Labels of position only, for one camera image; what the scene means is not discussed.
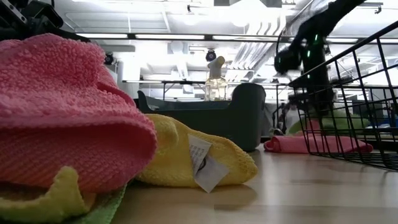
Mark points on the yellow microfiber towel with label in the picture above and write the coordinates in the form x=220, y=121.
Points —
x=174, y=149

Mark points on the pink microfiber towel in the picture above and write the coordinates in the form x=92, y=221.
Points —
x=289, y=144
x=62, y=93

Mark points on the green microfiber towel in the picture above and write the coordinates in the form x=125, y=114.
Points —
x=339, y=123
x=105, y=208

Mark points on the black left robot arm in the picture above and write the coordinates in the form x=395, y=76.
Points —
x=31, y=18

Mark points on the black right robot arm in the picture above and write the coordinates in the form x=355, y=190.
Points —
x=314, y=62

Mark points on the dark teal plastic basket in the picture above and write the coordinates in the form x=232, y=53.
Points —
x=217, y=124

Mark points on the clear spray bottle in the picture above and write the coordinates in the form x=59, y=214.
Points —
x=215, y=87

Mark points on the black ceiling spotlight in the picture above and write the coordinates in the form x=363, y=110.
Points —
x=109, y=58
x=211, y=55

